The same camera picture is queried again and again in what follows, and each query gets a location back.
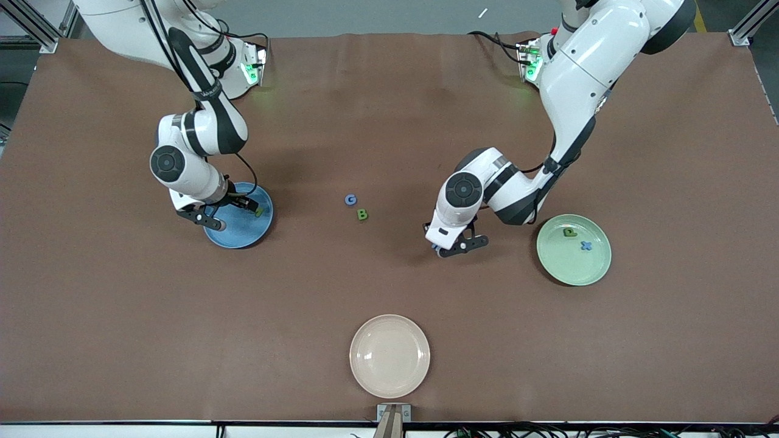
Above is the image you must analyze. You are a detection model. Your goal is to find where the blue plate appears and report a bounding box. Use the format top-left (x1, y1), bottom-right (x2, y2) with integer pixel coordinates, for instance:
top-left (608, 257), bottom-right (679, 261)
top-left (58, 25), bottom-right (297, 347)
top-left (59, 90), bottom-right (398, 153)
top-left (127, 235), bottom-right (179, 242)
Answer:
top-left (203, 182), bottom-right (274, 249)

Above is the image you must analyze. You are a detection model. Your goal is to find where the green plate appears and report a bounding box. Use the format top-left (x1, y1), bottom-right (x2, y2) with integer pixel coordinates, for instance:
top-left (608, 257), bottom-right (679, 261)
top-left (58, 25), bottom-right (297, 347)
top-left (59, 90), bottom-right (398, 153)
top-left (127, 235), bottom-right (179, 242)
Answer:
top-left (536, 214), bottom-right (612, 287)

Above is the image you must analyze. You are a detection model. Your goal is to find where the beige plate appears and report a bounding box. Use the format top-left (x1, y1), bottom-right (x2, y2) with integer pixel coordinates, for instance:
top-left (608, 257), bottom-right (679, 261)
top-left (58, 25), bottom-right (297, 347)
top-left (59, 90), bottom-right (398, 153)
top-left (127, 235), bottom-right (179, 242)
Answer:
top-left (349, 314), bottom-right (431, 399)

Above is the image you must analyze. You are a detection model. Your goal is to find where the brown table mat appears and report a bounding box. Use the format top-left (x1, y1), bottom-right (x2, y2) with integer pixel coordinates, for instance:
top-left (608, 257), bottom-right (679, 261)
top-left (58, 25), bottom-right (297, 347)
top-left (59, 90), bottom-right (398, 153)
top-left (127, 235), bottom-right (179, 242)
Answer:
top-left (0, 32), bottom-right (779, 425)

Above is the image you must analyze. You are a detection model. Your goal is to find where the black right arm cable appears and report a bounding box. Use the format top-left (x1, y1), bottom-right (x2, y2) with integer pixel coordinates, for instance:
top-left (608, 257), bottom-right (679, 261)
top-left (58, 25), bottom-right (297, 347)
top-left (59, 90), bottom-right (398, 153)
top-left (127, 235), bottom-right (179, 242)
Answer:
top-left (140, 0), bottom-right (259, 198)

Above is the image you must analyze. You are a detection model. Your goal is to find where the black base power cable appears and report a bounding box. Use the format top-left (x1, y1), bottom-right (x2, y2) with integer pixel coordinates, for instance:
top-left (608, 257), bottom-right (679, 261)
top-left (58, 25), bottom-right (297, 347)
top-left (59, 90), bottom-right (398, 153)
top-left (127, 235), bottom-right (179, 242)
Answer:
top-left (207, 18), bottom-right (270, 50)
top-left (467, 30), bottom-right (525, 64)

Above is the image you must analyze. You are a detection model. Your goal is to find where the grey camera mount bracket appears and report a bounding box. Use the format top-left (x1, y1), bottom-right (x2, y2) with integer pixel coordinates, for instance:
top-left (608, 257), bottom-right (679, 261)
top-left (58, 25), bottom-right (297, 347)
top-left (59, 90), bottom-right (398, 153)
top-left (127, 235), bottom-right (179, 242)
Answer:
top-left (372, 403), bottom-right (412, 438)

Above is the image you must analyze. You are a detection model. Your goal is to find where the tangled black cable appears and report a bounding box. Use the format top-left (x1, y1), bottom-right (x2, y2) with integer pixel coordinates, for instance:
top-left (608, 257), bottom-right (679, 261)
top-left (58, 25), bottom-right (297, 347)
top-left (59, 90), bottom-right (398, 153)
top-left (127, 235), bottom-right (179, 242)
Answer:
top-left (443, 423), bottom-right (573, 438)
top-left (572, 425), bottom-right (779, 438)

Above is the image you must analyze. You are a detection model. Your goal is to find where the white table edge rail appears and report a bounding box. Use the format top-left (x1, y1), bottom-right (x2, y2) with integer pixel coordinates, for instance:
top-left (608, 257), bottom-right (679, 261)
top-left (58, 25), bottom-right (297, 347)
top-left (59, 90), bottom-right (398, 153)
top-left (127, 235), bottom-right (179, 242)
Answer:
top-left (0, 422), bottom-right (779, 438)

